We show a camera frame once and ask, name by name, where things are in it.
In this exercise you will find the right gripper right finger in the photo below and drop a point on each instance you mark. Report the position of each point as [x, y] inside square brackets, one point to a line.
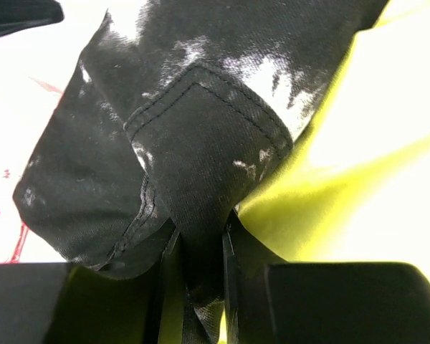
[271, 301]

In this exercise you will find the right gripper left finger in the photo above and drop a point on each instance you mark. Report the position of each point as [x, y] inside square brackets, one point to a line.
[62, 303]

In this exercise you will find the lime green cloth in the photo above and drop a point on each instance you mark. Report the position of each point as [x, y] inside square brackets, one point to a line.
[356, 184]

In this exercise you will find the pink tissue pack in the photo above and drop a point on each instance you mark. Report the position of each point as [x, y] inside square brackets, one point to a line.
[18, 125]

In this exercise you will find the black white patterned garment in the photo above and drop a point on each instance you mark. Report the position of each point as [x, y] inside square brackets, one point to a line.
[177, 111]

